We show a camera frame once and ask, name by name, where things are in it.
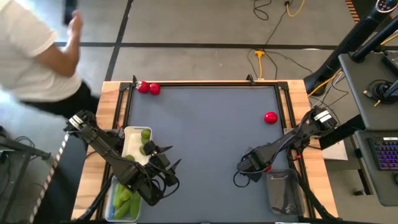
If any black metal stand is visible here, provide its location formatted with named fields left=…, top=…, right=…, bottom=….
left=0, top=126, right=52, bottom=224

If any red toy tomato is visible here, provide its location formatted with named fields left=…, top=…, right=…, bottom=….
left=149, top=82, right=162, bottom=96
left=136, top=80, right=150, bottom=95
left=264, top=111, right=279, bottom=125

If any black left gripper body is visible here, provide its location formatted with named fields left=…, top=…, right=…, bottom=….
left=149, top=152, right=172, bottom=175

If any black and white striped tape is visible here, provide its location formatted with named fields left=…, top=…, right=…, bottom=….
left=29, top=133, right=70, bottom=224

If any clear plastic bin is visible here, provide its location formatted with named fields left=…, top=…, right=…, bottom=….
left=104, top=175, right=143, bottom=223

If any person's hand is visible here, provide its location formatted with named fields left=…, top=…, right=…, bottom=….
left=67, top=9, right=85, bottom=43

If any backlit black keyboard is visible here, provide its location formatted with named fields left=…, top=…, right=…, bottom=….
left=368, top=138, right=398, bottom=170

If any dark floor mat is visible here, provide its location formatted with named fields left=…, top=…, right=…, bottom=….
left=34, top=130, right=94, bottom=224

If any cream white plastic basket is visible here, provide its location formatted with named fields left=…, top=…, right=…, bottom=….
left=120, top=125, right=153, bottom=166

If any white flat box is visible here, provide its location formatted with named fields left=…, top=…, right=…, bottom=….
left=322, top=139, right=348, bottom=161

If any person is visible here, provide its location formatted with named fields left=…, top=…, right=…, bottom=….
left=0, top=0, right=101, bottom=121

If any black slanted pole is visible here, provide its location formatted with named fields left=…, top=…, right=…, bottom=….
left=351, top=15, right=398, bottom=63

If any black handheld device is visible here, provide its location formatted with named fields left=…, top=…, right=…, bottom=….
left=63, top=0, right=78, bottom=26

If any smoky grey plastic bin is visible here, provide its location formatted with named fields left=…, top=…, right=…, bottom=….
left=266, top=169, right=306, bottom=216

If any person's forearm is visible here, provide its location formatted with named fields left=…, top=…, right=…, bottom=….
left=40, top=30, right=82, bottom=78

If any black ribbed tower fan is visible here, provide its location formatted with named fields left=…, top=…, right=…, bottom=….
left=303, top=0, right=398, bottom=96

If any yellow power cord with plug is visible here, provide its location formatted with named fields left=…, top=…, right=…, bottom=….
left=254, top=49, right=266, bottom=79

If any grey keyboard desk top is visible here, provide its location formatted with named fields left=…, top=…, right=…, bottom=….
left=354, top=129, right=398, bottom=207

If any coiled black cable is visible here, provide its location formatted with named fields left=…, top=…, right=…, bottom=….
left=363, top=79, right=393, bottom=105

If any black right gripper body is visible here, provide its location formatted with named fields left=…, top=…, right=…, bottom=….
left=236, top=150, right=271, bottom=175

